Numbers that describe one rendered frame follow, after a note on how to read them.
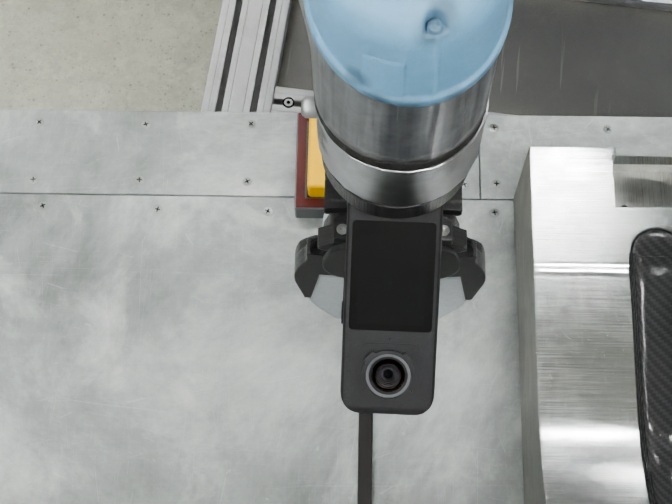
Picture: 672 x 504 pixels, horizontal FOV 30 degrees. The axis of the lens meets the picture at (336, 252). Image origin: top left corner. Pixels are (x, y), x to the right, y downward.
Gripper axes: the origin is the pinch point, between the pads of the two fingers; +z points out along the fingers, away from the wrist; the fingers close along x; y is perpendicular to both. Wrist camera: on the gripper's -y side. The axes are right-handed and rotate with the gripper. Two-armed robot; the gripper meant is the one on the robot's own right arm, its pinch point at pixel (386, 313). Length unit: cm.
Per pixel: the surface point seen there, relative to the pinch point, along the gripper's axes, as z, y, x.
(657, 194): 8.8, 12.0, -19.2
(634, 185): 8.8, 12.6, -17.6
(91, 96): 95, 64, 42
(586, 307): 6.4, 2.7, -13.4
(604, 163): 6.1, 13.0, -15.1
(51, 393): 15.0, -1.5, 23.6
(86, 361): 15.0, 0.9, 21.3
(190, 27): 95, 77, 28
